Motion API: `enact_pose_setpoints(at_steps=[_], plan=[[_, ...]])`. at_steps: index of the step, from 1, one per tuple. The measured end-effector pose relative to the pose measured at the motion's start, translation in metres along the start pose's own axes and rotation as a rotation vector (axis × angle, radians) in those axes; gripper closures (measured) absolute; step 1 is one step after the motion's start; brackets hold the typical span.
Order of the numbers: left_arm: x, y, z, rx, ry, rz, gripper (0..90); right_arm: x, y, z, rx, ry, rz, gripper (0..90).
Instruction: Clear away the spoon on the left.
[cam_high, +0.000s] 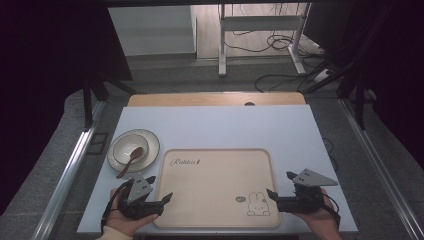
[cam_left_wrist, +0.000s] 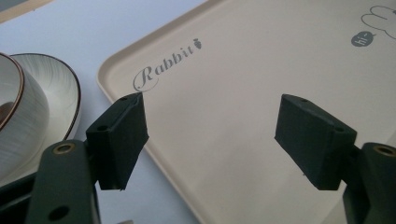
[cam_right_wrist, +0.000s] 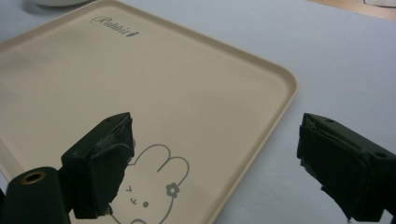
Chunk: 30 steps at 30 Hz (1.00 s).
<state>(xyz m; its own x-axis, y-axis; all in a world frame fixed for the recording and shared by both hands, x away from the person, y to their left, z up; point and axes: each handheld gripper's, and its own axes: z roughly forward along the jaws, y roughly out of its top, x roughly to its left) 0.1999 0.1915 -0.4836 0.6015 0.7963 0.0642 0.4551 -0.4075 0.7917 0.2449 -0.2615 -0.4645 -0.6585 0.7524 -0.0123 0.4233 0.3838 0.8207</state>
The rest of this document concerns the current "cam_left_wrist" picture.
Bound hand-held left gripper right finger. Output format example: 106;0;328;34
274;93;396;224

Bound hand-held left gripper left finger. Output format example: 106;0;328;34
25;91;149;224

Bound white plate with brown rim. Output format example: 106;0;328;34
0;53;82;188

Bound beige plastic tray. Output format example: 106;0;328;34
96;0;396;224

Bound white bowl with brown rim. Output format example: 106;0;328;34
0;51;50;181

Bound wooden-framed board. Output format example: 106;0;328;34
0;0;54;24

